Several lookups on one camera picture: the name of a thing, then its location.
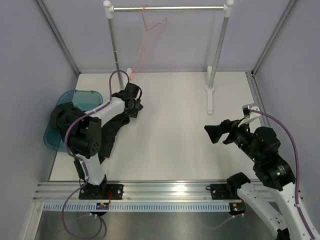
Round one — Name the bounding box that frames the left aluminium frame post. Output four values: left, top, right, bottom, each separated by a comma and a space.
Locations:
34, 0, 81, 77

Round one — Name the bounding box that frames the black pinstriped shirt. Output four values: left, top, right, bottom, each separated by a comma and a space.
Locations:
49, 99, 145, 181

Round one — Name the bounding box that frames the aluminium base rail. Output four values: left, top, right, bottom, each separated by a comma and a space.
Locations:
32, 179, 281, 204

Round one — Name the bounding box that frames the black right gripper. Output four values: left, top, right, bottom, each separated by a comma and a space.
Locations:
204, 116, 262, 163

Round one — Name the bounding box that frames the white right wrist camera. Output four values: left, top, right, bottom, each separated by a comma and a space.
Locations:
238, 103, 261, 127

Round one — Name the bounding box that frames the pink wire hanger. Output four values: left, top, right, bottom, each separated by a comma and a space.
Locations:
128, 4, 168, 81

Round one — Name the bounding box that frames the aluminium frame post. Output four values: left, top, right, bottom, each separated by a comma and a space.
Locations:
34, 0, 81, 77
250, 0, 299, 78

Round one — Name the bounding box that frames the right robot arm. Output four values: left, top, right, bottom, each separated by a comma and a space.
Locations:
204, 119, 320, 240

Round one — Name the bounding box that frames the white slotted cable duct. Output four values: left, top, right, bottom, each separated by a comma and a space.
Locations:
43, 202, 231, 213

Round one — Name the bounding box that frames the right aluminium frame post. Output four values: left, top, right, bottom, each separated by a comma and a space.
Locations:
250, 0, 299, 78

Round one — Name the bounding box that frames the white and silver clothes rack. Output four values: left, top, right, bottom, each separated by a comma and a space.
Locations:
102, 0, 235, 115

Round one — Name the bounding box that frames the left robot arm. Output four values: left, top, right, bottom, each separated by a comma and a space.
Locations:
49, 82, 143, 200

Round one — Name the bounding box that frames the teal plastic tray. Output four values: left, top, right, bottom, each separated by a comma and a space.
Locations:
43, 90, 104, 152

